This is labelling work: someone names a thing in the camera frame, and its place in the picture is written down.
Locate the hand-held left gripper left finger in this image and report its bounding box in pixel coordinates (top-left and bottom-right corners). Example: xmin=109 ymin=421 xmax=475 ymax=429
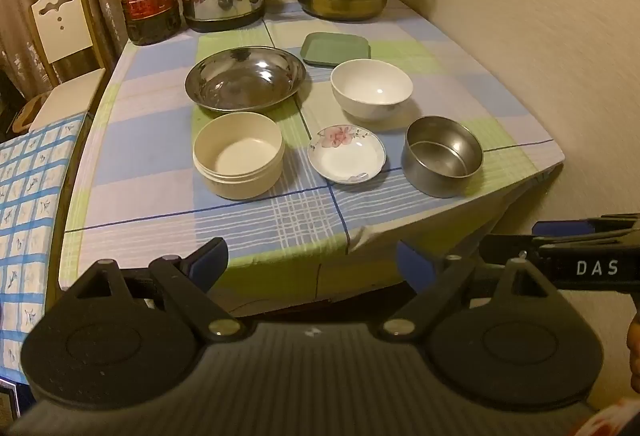
xmin=60 ymin=237 xmax=247 ymax=346

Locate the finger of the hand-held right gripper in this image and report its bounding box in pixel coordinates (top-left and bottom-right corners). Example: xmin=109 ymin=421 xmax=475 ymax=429
xmin=531 ymin=213 xmax=640 ymax=238
xmin=479 ymin=235 xmax=539 ymax=268

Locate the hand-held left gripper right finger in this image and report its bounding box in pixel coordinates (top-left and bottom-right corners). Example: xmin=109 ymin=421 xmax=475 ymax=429
xmin=377 ymin=240 xmax=557 ymax=344

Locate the cream plastic bowl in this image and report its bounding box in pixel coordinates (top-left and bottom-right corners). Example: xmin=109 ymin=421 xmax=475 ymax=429
xmin=192 ymin=112 xmax=286 ymax=201

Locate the small stainless steel bowl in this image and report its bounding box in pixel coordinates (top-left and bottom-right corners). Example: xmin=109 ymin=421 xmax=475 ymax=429
xmin=401 ymin=116 xmax=484 ymax=198

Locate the floral white saucer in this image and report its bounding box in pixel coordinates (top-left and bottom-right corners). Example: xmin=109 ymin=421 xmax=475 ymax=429
xmin=307 ymin=126 xmax=387 ymax=185

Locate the wide steel basin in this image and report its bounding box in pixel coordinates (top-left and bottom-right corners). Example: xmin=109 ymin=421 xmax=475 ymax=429
xmin=184 ymin=46 xmax=307 ymax=113

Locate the white ceramic bowl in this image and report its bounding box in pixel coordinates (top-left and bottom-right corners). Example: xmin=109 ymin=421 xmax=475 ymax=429
xmin=330 ymin=58 xmax=414 ymax=121

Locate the green square plate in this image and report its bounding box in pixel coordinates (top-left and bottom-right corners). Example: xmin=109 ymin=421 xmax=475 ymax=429
xmin=300 ymin=32 xmax=372 ymax=68

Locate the person's right hand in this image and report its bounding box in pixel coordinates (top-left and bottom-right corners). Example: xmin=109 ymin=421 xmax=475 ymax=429
xmin=627 ymin=313 xmax=640 ymax=392

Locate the plaid tablecloth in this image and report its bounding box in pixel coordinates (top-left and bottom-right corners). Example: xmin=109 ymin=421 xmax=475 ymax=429
xmin=57 ymin=0 xmax=566 ymax=317

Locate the blue white checked cloth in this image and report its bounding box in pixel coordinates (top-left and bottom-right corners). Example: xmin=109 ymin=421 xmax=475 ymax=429
xmin=0 ymin=113 xmax=91 ymax=384

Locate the white wooden chair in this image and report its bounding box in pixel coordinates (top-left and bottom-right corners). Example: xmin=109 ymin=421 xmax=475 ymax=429
xmin=27 ymin=0 xmax=108 ymax=133

